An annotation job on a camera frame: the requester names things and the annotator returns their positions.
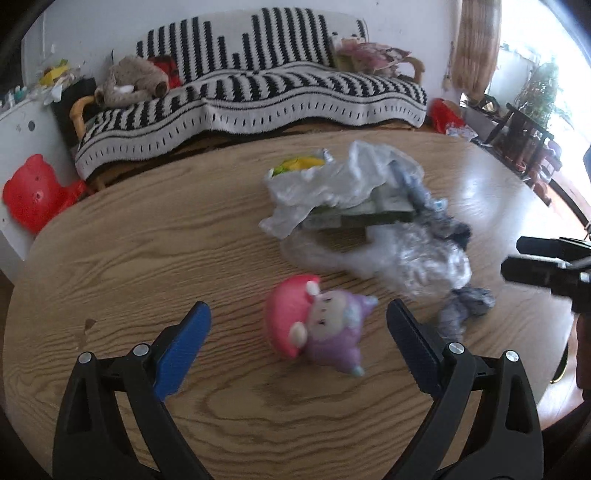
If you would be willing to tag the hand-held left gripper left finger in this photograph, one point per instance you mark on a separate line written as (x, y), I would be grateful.
(184, 350)

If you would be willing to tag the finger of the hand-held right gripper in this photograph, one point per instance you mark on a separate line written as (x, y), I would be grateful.
(531, 272)
(549, 247)

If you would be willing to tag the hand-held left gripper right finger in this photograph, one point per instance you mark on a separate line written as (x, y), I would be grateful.
(413, 346)

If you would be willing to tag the long grey printed wrapper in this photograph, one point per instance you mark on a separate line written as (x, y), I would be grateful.
(415, 189)

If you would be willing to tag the green snack packet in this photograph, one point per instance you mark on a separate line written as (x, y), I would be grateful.
(298, 164)

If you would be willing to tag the crumpled grey printed wrapper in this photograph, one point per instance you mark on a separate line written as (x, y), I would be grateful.
(466, 304)

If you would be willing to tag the clear crumpled plastic wrap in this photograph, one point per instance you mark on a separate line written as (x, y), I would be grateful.
(415, 258)

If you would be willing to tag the pink and purple toy doll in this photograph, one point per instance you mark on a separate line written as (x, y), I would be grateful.
(323, 332)

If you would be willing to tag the dark wooden stand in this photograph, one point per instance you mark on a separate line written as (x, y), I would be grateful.
(521, 129)

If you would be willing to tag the flat dark green box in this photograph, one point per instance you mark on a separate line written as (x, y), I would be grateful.
(369, 217)

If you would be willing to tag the patterned packet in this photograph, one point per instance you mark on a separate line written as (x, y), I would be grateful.
(461, 132)

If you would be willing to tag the green potted plant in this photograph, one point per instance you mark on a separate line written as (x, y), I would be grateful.
(545, 92)

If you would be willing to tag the red bag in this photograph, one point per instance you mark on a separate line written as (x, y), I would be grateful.
(443, 115)

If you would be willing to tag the white plastic bag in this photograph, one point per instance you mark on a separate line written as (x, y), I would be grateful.
(323, 189)

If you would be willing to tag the beige curtain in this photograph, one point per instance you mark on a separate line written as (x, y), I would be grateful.
(475, 46)

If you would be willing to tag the red bear plastic stool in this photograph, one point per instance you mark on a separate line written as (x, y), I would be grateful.
(32, 194)

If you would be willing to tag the wooden sofa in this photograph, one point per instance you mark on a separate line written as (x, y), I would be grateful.
(76, 115)

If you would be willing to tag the floral cushion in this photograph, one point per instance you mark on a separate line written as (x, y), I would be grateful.
(369, 55)

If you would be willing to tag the white cabinet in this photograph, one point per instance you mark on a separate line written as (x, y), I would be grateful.
(27, 138)

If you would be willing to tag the black bag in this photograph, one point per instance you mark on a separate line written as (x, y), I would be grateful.
(64, 106)

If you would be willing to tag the black-white striped sofa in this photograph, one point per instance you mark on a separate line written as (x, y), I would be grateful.
(277, 92)

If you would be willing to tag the brown plush toy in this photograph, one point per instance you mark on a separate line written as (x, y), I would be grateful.
(134, 81)

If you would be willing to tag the red plush toy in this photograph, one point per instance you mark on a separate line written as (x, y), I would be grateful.
(168, 69)

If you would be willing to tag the yellow toy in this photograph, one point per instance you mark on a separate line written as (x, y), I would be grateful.
(55, 74)

